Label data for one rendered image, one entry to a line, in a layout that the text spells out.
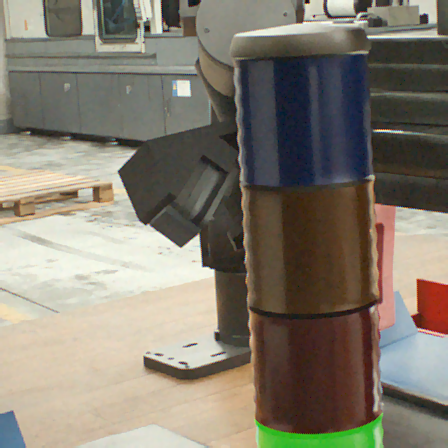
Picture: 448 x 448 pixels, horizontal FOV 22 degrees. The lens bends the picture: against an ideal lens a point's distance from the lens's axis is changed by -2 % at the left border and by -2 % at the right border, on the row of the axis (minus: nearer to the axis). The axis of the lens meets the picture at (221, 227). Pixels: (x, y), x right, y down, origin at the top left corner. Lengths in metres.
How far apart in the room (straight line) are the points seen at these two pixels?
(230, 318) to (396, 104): 0.48
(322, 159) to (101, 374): 0.71
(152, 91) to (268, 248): 9.32
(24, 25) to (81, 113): 1.40
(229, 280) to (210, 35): 0.39
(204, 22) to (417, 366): 0.23
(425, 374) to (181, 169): 0.18
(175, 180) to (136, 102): 9.21
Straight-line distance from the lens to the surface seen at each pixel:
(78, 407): 0.94
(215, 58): 0.66
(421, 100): 0.57
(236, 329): 1.03
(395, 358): 0.71
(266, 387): 0.33
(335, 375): 0.33
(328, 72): 0.31
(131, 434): 0.81
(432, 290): 1.01
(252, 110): 0.32
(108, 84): 10.27
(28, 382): 1.01
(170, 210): 0.67
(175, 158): 0.68
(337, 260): 0.32
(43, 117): 11.52
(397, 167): 0.55
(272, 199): 0.32
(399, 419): 0.63
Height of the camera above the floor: 1.21
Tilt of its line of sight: 11 degrees down
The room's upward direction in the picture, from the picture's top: 4 degrees counter-clockwise
